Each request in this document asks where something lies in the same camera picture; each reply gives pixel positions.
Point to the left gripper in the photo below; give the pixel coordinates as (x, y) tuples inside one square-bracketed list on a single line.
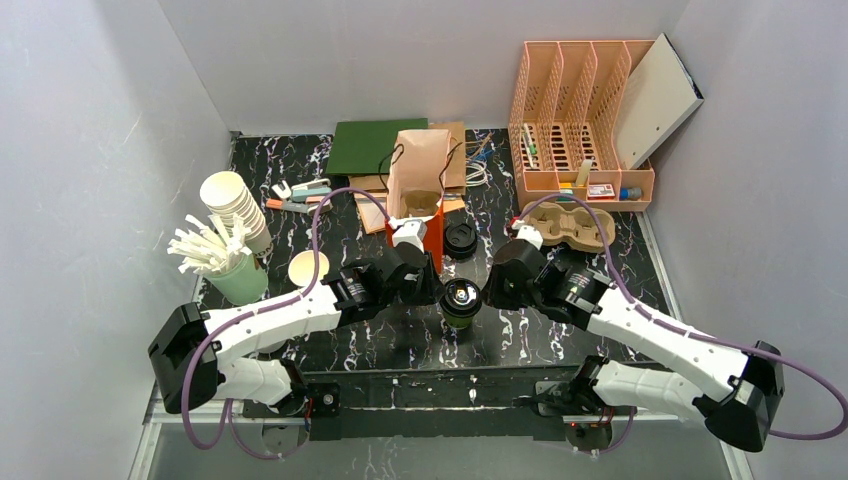
[(429, 281)]

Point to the green cup of straws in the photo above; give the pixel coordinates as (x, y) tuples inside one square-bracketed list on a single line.
[(225, 253)]

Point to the white board panel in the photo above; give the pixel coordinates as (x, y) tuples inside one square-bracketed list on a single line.
[(660, 95)]

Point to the pulp cup carrier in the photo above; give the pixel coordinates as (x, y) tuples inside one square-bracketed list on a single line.
[(419, 203)]

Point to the stack of pulp cup carriers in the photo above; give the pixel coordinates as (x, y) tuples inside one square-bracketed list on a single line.
[(581, 230)]

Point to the metal base rail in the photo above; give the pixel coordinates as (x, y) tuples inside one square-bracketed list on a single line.
[(458, 424)]

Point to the pink desk file organizer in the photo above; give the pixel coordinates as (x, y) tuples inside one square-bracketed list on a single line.
[(565, 104)]

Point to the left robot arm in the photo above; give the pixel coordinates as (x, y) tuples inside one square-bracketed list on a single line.
[(198, 356)]

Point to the tall stack paper cups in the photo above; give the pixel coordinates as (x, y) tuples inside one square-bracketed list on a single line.
[(226, 194)]

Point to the black cup lids stack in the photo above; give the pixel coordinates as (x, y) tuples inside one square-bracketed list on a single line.
[(460, 241)]

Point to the brown kraft paper bag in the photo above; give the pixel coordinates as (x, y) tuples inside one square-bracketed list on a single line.
[(457, 156)]

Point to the red small box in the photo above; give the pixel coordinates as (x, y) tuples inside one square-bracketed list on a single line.
[(599, 192)]

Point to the green paper bag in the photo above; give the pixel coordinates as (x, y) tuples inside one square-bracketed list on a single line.
[(359, 146)]

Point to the single green paper cup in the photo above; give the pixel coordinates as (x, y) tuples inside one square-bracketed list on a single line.
[(458, 322)]

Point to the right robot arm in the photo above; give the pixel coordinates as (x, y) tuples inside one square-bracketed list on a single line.
[(733, 394)]

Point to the orange paper bag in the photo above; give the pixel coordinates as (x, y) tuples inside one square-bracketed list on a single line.
[(433, 241)]

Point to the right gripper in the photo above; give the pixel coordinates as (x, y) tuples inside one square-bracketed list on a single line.
[(495, 289)]

